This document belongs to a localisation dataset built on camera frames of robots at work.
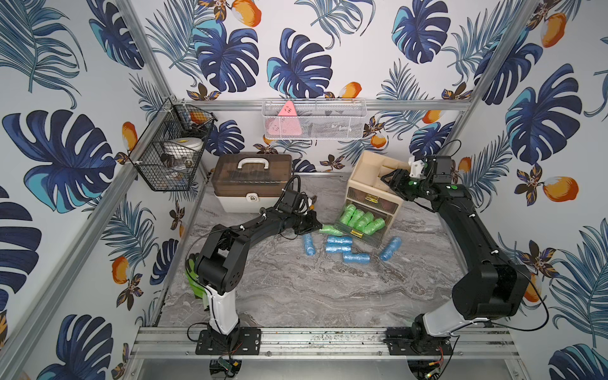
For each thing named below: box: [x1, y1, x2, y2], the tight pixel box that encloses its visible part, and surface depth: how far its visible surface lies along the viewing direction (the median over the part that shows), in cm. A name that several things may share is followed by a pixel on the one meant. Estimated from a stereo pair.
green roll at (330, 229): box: [319, 224, 344, 237], surface depth 94 cm
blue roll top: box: [326, 235, 354, 247], surface depth 96 cm
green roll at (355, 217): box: [346, 209, 365, 228], surface depth 94 cm
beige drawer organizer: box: [345, 150, 410, 229], surface depth 89 cm
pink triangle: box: [268, 99, 303, 137], surface depth 92 cm
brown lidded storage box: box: [211, 152, 293, 213], surface depth 99 cm
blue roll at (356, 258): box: [342, 252, 371, 264], surface depth 92 cm
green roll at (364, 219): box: [355, 211, 375, 231], surface depth 91 cm
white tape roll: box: [163, 136, 205, 156], surface depth 81 cm
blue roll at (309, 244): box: [302, 232, 316, 256], surface depth 96 cm
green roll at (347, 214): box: [339, 204, 357, 226], surface depth 94 cm
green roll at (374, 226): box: [362, 217, 386, 236], surface depth 92 cm
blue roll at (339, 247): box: [325, 241, 353, 254], surface depth 94 cm
